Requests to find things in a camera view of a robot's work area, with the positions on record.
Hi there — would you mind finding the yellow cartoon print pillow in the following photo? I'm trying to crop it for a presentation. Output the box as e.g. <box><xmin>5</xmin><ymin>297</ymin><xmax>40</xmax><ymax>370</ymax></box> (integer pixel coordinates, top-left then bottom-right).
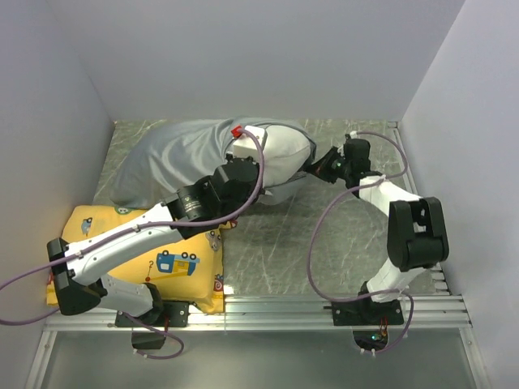
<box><xmin>62</xmin><ymin>205</ymin><xmax>237</xmax><ymax>314</ymax></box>

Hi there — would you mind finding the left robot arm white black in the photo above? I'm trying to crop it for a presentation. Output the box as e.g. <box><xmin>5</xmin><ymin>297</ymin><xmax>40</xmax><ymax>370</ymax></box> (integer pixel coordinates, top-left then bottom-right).
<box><xmin>46</xmin><ymin>157</ymin><xmax>264</xmax><ymax>326</ymax></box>

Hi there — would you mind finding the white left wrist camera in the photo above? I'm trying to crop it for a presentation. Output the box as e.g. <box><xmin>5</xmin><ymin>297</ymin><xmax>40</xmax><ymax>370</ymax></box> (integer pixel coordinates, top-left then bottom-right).
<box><xmin>227</xmin><ymin>126</ymin><xmax>268</xmax><ymax>161</ymax></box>

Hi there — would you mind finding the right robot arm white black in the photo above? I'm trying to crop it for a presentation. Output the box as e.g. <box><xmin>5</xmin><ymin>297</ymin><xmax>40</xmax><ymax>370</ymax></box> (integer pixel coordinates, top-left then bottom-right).
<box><xmin>306</xmin><ymin>133</ymin><xmax>449</xmax><ymax>324</ymax></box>

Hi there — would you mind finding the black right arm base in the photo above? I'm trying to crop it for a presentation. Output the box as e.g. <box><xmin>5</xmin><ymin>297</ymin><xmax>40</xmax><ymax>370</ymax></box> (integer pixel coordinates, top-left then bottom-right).
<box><xmin>326</xmin><ymin>296</ymin><xmax>413</xmax><ymax>357</ymax></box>

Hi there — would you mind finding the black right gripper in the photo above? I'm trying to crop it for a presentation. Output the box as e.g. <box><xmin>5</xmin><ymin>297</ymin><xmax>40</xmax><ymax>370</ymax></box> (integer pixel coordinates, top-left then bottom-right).
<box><xmin>307</xmin><ymin>147</ymin><xmax>353</xmax><ymax>184</ymax></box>

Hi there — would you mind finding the white pillow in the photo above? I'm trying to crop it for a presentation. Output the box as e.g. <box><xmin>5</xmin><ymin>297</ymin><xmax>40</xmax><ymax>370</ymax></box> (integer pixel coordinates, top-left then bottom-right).
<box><xmin>263</xmin><ymin>125</ymin><xmax>315</xmax><ymax>188</ymax></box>

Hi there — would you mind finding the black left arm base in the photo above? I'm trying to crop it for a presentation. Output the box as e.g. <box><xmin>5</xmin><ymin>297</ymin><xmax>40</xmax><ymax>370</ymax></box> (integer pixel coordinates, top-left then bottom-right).
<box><xmin>114</xmin><ymin>301</ymin><xmax>190</xmax><ymax>352</ymax></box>

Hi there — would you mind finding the aluminium mounting rail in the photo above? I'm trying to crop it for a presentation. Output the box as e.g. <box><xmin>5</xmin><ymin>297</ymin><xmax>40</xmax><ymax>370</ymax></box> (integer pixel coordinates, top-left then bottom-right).
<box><xmin>42</xmin><ymin>294</ymin><xmax>474</xmax><ymax>332</ymax></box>

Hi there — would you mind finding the grey pillowcase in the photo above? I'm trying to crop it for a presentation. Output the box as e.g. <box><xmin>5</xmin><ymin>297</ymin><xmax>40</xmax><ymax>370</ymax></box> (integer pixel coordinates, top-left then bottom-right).
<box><xmin>109</xmin><ymin>117</ymin><xmax>317</xmax><ymax>209</ymax></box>

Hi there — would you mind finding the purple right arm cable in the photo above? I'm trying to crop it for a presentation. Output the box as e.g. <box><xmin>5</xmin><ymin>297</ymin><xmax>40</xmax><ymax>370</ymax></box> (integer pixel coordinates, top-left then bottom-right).
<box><xmin>307</xmin><ymin>131</ymin><xmax>415</xmax><ymax>354</ymax></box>

